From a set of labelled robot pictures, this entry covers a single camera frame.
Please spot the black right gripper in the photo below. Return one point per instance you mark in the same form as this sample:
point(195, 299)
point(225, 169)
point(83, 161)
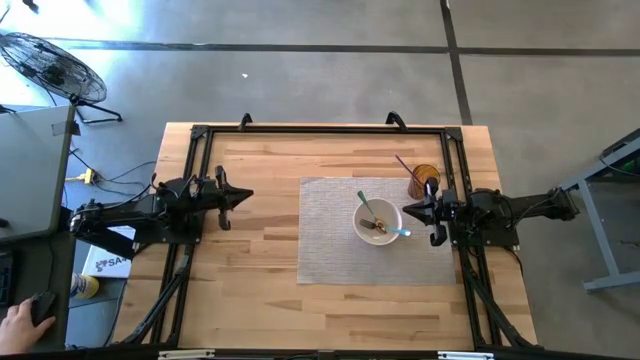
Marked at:
point(442, 210)

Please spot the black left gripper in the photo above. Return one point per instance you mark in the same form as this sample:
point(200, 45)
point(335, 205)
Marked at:
point(212, 192)

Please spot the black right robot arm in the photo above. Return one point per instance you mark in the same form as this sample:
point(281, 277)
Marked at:
point(510, 210)

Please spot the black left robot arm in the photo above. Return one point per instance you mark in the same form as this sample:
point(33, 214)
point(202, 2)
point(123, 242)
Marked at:
point(130, 215)

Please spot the white ceramic bowl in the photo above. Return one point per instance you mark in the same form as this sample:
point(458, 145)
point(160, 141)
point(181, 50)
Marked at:
point(390, 212)

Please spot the amber glass cup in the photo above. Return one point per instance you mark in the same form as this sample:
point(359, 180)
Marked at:
point(425, 172)

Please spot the grey woven placemat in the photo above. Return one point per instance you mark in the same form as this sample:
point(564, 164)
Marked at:
point(330, 250)

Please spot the white printed box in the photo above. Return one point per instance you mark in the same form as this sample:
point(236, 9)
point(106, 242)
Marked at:
point(107, 265)

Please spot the yellow power plug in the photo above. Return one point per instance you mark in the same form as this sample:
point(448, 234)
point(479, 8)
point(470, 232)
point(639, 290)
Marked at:
point(88, 176)

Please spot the silver aluminium bar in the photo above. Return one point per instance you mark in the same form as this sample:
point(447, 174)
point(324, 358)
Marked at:
point(465, 356)
point(185, 354)

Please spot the yellow and white bottle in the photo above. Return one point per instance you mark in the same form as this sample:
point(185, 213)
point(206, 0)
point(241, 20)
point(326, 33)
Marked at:
point(86, 286)

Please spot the black desk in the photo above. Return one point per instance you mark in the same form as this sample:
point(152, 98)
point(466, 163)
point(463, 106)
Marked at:
point(45, 260)

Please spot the grey side table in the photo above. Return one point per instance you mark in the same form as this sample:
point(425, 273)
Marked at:
point(30, 170)

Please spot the black floor fan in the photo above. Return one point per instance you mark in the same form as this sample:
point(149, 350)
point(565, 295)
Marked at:
point(55, 70)

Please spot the black computer mouse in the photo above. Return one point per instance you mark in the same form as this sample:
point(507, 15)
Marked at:
point(42, 305)

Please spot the person's hand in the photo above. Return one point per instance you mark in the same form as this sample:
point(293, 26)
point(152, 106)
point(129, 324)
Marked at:
point(20, 330)

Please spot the black aluminium table frame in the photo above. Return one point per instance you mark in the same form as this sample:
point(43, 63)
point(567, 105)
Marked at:
point(325, 129)

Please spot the blue-grey metal table frame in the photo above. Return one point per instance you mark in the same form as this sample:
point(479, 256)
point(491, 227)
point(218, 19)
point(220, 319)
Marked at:
point(597, 235)

